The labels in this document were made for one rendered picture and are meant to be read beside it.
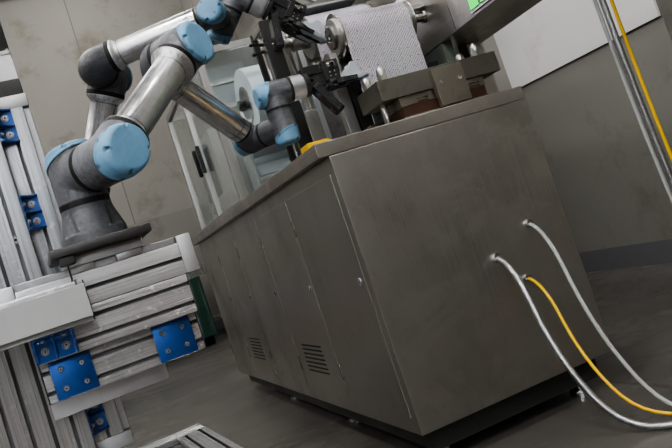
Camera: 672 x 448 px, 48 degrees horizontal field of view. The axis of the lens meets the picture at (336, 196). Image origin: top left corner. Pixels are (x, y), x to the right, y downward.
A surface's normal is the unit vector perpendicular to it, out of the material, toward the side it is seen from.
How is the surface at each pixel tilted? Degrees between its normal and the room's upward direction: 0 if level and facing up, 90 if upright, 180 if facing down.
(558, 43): 90
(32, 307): 90
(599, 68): 90
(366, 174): 90
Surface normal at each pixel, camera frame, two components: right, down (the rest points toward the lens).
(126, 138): 0.73, -0.19
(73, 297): 0.36, -0.17
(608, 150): -0.88, 0.27
